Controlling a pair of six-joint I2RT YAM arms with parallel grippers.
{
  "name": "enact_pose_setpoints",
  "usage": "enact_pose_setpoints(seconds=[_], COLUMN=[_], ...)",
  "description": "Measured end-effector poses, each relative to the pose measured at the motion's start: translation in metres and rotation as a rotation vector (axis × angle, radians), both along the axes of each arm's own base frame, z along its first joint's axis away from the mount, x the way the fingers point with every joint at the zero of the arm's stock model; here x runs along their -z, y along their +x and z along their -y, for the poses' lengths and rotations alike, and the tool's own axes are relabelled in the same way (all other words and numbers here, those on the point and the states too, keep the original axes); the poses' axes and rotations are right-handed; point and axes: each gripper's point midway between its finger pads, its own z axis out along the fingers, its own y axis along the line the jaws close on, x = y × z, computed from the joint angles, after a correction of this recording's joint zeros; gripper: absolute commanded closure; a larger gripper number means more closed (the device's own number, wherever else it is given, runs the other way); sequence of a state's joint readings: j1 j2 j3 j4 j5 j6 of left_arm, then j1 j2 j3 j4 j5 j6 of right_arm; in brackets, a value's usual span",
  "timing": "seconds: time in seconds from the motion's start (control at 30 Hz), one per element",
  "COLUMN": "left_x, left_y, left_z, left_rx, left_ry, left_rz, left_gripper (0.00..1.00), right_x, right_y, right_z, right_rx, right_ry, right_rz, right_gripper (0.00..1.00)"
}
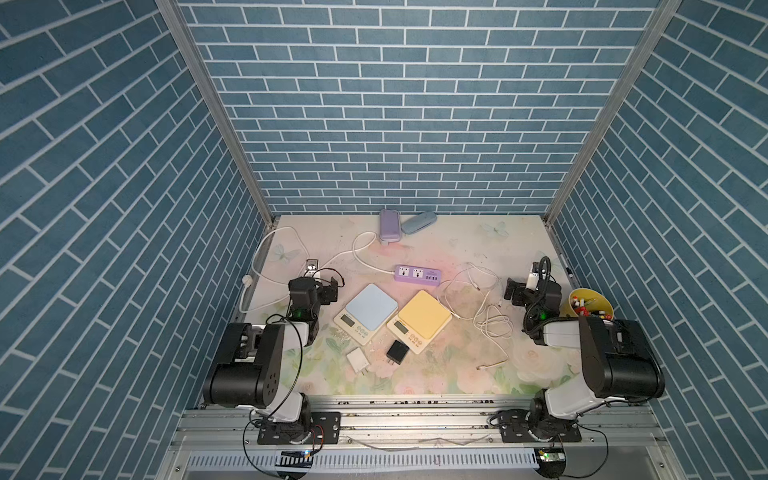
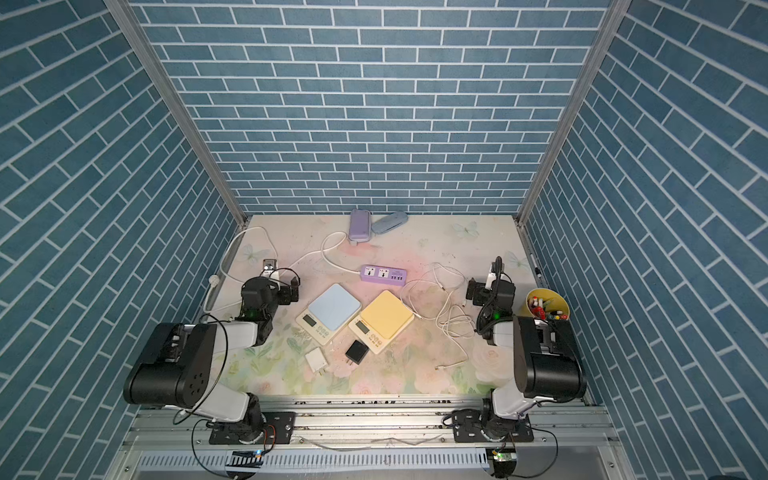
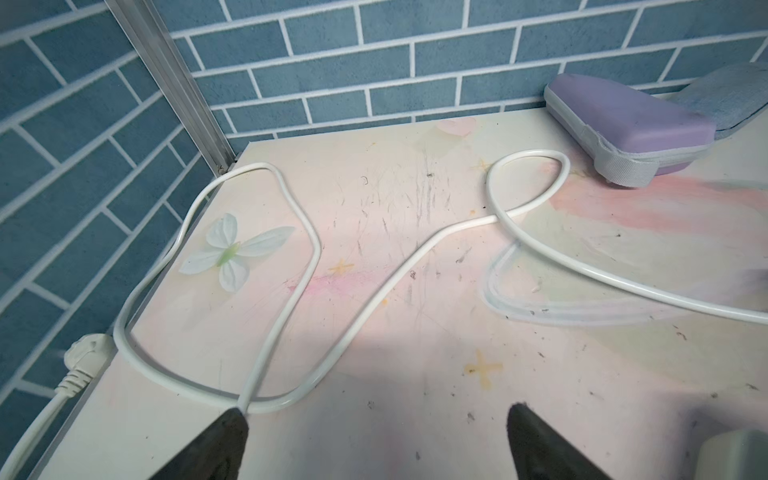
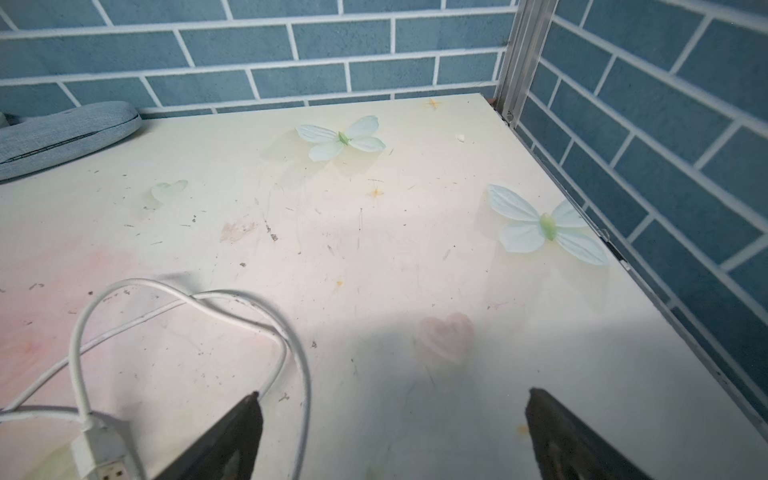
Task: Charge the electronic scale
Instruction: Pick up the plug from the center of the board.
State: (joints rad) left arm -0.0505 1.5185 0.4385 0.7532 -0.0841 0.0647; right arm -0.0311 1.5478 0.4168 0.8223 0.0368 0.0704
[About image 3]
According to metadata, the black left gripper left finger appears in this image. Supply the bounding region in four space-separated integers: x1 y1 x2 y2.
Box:
151 408 249 480

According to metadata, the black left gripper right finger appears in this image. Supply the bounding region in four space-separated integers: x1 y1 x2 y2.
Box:
506 403 609 480

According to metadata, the blue top kitchen scale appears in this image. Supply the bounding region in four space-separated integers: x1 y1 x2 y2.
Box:
694 429 768 480

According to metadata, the white wall plug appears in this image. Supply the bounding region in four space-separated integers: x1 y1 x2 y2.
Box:
1 334 116 479

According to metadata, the white power strip cord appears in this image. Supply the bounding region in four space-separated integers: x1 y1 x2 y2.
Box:
112 149 768 415

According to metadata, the aluminium corner post left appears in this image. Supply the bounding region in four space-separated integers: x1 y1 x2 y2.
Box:
106 0 236 175

